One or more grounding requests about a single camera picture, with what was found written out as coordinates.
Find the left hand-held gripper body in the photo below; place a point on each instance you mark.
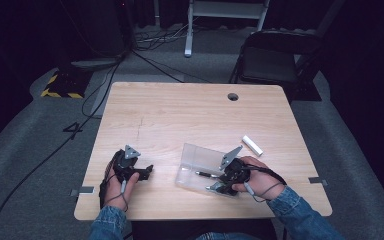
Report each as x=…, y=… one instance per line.
x=125, y=163

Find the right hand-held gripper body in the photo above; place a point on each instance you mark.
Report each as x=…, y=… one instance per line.
x=235, y=170

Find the black pen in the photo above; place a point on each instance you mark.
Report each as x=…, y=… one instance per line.
x=206, y=174

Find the translucent plastic box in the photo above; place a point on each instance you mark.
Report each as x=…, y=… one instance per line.
x=196, y=160

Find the person's right hand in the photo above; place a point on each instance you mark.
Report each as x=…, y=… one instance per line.
x=261, y=178

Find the person's left hand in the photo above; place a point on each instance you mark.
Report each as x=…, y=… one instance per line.
x=116, y=190

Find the white eraser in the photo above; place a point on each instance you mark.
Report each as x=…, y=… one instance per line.
x=252, y=145

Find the person's legs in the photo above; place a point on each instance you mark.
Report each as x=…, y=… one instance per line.
x=226, y=236

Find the grey tape piece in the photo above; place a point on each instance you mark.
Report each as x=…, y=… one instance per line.
x=82, y=190
x=317, y=181

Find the black yellow striped block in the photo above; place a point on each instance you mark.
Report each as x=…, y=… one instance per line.
x=67, y=87

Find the black folding chair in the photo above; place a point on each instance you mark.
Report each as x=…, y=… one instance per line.
x=273, y=60

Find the dark computer tower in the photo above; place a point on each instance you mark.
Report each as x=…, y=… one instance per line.
x=106, y=30

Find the white metal stand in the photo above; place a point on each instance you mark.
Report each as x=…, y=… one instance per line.
x=225, y=10

